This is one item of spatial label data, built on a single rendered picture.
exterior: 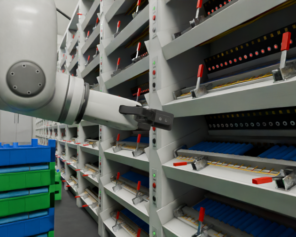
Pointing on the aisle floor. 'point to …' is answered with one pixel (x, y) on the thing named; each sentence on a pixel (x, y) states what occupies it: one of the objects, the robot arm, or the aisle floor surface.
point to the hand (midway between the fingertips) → (156, 122)
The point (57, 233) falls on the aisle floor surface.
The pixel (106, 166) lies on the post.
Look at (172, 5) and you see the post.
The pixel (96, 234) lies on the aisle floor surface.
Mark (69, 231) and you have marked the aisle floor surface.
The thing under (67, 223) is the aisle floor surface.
